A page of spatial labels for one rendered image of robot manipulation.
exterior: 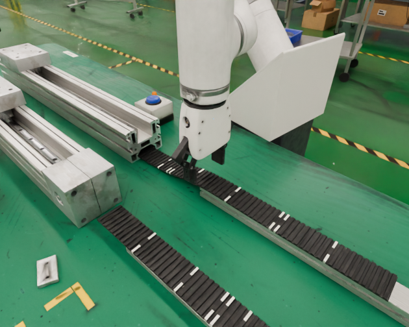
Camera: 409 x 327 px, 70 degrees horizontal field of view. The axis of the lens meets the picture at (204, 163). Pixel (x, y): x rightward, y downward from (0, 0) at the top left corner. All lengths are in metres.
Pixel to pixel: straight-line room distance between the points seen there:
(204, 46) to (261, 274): 0.37
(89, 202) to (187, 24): 0.36
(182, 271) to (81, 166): 0.28
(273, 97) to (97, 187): 0.46
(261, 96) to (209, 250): 0.42
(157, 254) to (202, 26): 0.35
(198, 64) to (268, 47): 0.44
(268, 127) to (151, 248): 0.45
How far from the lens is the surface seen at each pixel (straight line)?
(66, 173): 0.60
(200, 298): 0.46
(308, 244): 0.54
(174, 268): 0.49
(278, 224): 0.55
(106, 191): 0.61
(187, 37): 0.45
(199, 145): 0.51
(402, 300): 0.54
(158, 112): 0.85
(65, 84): 1.08
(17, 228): 0.68
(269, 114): 0.78
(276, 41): 0.88
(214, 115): 0.51
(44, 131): 0.78
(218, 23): 0.45
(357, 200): 0.70
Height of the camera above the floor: 1.22
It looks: 38 degrees down
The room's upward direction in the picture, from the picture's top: straight up
